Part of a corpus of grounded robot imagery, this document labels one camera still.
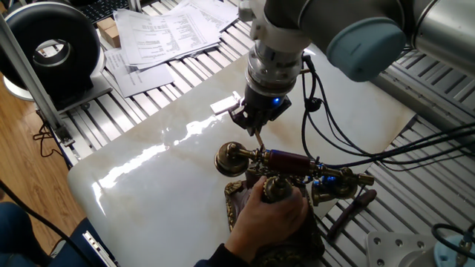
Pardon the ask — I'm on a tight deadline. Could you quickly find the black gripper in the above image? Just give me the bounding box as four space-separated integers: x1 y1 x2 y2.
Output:
228 84 293 136

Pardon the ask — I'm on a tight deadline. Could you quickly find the thin wooden stick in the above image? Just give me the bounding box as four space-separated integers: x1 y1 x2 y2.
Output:
254 128 266 150

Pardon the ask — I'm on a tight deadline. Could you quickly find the antique red brass phone base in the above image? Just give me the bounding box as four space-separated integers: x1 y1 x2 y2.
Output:
223 174 327 267

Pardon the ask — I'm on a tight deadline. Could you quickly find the forearm in dark blue sleeve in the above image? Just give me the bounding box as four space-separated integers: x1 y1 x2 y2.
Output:
193 243 250 267

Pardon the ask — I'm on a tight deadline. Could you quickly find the brass and red phone handset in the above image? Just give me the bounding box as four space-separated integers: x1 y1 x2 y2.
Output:
214 141 376 207

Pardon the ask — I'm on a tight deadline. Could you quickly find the person's bare hand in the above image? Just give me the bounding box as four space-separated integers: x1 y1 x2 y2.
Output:
224 176 309 264

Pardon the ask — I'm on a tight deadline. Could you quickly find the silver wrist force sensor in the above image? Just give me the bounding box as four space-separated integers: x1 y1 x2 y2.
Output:
244 40 305 97

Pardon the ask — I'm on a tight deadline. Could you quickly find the glossy marble pattern board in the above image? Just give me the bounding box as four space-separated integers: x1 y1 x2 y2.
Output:
67 44 416 267

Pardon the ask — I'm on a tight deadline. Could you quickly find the stack of printed paper sheets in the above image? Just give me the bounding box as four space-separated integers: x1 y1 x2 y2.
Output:
113 0 240 70

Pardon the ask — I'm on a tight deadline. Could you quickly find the small wooden block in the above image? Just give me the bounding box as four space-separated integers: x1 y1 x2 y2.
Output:
104 25 122 49
96 17 117 38

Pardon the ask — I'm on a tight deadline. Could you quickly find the black computer keyboard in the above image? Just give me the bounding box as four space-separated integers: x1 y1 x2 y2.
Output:
76 0 131 24

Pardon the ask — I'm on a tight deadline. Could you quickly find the person's leg in blue clothes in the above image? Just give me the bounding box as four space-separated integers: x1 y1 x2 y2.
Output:
0 202 119 267

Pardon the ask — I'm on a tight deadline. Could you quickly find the white plastic wrist mount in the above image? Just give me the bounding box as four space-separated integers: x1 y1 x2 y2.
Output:
237 0 311 55

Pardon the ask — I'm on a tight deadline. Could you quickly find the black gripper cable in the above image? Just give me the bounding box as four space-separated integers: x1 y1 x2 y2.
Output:
299 53 475 172

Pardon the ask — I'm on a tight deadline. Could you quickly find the dark braided phone cord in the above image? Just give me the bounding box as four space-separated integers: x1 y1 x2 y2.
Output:
326 188 378 242

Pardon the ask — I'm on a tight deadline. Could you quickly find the grey flat base plate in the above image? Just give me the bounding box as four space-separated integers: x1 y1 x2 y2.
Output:
55 72 114 114

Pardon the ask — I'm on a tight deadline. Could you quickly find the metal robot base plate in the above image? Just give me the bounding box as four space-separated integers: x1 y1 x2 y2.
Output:
365 231 437 267

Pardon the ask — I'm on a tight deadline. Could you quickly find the black ring shaped device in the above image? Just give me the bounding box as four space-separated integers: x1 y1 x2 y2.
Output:
0 1 107 108

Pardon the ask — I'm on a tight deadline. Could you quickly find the black cable with metal connector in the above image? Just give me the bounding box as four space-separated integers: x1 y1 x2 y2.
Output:
430 222 475 266

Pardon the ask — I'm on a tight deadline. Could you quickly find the thin black floor cable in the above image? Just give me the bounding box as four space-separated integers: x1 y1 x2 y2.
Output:
32 124 64 159

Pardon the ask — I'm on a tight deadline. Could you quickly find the aluminium frame post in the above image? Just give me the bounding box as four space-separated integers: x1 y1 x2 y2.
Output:
0 14 75 148

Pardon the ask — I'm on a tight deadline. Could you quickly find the thick black cable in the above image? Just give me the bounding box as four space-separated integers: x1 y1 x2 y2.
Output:
0 179 94 267

